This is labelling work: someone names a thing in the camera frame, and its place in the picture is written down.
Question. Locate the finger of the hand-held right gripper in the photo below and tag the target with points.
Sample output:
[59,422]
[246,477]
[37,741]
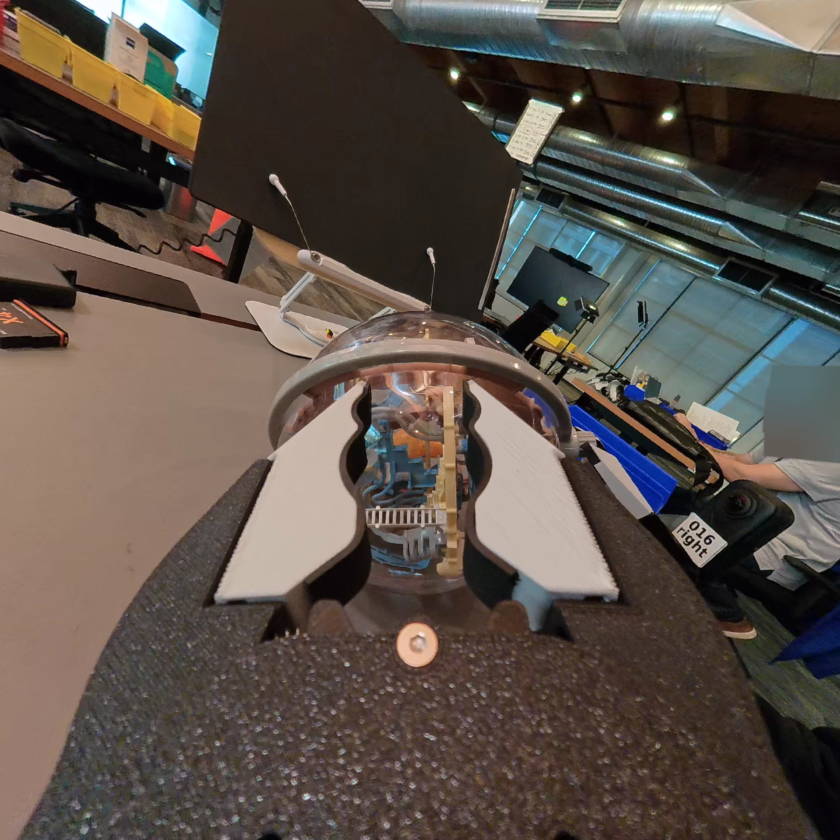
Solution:
[617,479]

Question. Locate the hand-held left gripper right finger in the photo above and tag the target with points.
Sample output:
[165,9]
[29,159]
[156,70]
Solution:
[544,518]

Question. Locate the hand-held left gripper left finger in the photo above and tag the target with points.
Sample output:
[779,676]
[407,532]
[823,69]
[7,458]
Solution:
[282,518]

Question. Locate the clear plastic maze ball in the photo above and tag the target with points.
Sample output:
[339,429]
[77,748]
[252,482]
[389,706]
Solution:
[420,338]

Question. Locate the blue plastic bin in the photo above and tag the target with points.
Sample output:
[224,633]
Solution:
[630,472]
[814,646]

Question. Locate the black bag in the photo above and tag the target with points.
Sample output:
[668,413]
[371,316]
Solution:
[663,426]

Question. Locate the white paper stack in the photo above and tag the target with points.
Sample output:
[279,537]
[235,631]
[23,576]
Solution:
[714,420]

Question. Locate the black light panel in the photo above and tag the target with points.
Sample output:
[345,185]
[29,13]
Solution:
[643,313]

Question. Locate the black office chair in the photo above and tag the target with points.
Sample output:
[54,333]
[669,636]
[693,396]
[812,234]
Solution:
[535,321]
[98,190]

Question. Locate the black monitor screen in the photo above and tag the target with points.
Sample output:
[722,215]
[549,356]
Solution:
[558,285]

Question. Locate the white folding stand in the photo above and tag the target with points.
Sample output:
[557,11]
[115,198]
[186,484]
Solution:
[341,270]

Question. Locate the black battery orange mark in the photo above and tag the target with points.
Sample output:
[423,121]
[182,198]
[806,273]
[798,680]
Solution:
[33,325]

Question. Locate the black power bank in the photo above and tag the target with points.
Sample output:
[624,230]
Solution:
[33,282]

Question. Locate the white paper sign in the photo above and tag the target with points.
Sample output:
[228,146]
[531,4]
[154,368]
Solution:
[535,131]

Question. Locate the black backdrop board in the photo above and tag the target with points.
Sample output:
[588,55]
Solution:
[361,131]

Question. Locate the small yellow bin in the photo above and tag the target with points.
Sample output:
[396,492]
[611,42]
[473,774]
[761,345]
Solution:
[93,75]
[40,43]
[138,98]
[180,128]

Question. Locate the wooden workbench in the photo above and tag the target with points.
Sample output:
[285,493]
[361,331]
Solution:
[98,105]

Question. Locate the green box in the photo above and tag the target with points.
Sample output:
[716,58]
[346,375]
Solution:
[161,69]

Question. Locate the white sign card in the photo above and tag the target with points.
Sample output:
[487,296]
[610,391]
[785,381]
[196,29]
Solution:
[126,49]

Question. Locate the camera on tripod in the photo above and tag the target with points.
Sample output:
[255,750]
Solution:
[586,307]

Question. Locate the long spiral metal duct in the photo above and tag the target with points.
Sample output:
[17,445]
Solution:
[590,151]

